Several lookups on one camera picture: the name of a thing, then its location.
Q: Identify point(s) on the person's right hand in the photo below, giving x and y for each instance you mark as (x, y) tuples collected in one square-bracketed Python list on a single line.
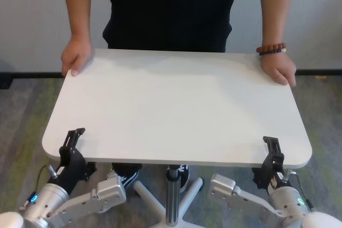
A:
[(77, 54)]

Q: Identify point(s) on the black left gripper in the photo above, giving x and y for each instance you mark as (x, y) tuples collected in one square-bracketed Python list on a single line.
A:
[(73, 166)]

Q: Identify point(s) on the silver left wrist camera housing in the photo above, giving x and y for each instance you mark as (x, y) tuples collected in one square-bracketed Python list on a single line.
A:
[(107, 193)]

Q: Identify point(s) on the small tan floor scrap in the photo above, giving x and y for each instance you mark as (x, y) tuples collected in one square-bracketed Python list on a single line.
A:
[(320, 77)]

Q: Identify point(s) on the person's right forearm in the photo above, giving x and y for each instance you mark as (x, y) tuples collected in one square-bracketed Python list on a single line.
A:
[(80, 6)]

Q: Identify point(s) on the white pedestal rolling table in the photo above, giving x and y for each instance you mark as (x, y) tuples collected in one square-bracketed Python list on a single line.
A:
[(171, 110)]

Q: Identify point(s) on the black floor box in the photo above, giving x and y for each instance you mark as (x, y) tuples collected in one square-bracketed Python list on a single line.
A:
[(6, 81)]

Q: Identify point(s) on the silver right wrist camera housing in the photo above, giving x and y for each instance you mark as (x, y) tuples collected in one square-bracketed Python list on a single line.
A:
[(227, 188)]

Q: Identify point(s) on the person in black clothes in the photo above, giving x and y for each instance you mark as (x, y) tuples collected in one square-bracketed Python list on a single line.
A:
[(171, 6)]

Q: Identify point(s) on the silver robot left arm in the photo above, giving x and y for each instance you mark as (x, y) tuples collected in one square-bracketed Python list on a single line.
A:
[(45, 201)]

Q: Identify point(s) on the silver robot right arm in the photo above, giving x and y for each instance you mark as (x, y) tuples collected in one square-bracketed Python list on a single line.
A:
[(291, 204)]

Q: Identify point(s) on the person's left hand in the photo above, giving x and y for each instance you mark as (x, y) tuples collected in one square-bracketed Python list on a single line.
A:
[(279, 67)]

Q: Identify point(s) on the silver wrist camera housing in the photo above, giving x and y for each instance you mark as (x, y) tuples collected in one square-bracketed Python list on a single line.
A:
[(107, 193), (227, 188)]

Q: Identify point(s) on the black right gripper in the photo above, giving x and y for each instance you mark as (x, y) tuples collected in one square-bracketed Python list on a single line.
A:
[(272, 172)]

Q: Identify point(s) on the person's left forearm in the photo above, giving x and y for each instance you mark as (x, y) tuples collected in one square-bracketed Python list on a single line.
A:
[(267, 11)]

